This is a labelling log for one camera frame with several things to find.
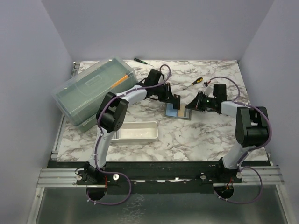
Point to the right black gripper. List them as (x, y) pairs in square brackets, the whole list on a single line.
[(196, 104)]

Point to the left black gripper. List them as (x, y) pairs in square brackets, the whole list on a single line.
[(167, 96)]

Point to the gold tan credit card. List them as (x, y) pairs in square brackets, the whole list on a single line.
[(181, 111)]

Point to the white rectangular tray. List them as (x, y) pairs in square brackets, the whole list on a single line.
[(136, 132)]

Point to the blue credit card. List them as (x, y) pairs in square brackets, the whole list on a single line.
[(170, 111)]

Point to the black front mounting rail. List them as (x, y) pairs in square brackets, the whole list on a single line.
[(154, 177)]

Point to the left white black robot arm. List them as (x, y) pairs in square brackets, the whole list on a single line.
[(113, 109)]

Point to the translucent green plastic toolbox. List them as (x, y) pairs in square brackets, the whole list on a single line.
[(80, 97)]

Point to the small green black screwdriver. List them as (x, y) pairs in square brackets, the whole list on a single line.
[(141, 61)]

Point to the orange pencil in toolbox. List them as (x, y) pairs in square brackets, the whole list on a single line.
[(120, 81)]

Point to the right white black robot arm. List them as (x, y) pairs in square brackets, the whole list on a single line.
[(252, 127)]

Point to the yellow black handle screwdriver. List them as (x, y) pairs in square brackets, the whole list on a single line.
[(197, 81)]

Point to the grey card holder wallet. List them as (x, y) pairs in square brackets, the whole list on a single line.
[(188, 114)]

